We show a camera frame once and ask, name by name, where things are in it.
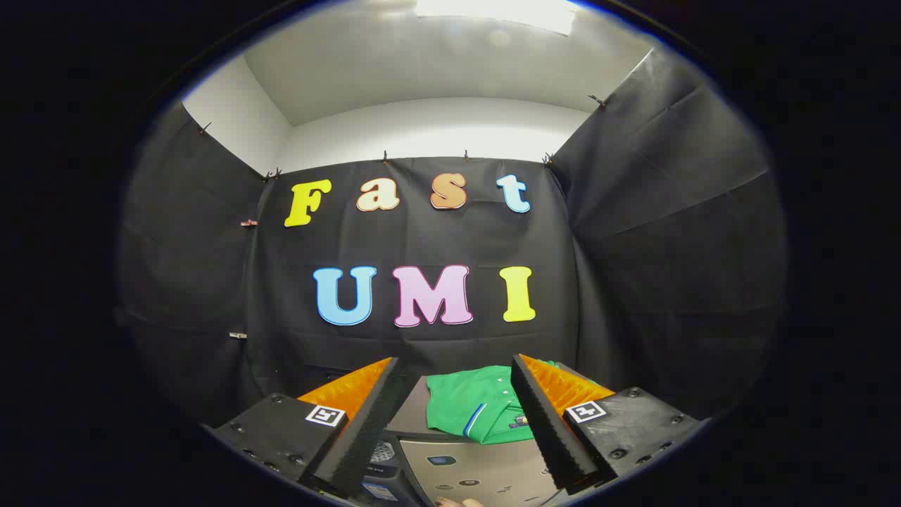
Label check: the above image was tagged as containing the black backdrop cloth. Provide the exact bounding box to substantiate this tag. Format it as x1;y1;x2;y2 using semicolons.
116;46;788;432

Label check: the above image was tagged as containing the grey washing machine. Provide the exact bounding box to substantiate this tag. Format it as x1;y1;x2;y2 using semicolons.
355;435;423;507

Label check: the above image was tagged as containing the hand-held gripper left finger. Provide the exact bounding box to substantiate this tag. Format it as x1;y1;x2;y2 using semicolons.
208;356;410;501

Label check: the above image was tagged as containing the green polo shirt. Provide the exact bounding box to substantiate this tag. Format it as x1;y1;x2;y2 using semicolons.
425;362;564;446

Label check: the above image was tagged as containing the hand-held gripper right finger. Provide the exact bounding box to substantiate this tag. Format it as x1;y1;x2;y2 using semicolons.
508;353;710;495

